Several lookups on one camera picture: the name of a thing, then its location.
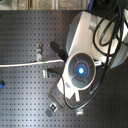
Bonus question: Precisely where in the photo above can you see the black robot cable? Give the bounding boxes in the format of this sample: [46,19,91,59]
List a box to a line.
[63,3,128,111]

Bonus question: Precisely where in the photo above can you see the black perforated breadboard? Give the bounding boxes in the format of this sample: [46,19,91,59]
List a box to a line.
[0,11,128,128]

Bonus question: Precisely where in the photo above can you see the metal cable clip lower left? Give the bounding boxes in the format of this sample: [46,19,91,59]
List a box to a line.
[48,103,58,117]

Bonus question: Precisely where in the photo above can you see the metal cable clip middle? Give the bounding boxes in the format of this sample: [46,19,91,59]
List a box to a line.
[42,69,53,78]

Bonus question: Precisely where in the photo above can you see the metal cable clip lower right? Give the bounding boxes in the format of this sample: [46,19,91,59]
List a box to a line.
[76,108,84,116]

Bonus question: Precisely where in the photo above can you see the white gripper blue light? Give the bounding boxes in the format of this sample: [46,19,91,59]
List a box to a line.
[48,41,96,109]

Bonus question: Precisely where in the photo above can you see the white cable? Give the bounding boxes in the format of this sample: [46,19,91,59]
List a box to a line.
[0,59,66,69]

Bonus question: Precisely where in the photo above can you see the metal cable clip upper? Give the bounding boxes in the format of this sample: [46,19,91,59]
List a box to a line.
[36,43,42,61]

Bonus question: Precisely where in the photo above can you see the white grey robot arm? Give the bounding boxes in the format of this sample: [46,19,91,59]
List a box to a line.
[49,6,128,110]

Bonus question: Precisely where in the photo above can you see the metal cable clip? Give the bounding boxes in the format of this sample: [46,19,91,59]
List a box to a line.
[48,103,58,117]
[42,69,53,78]
[36,43,42,61]
[76,108,84,116]

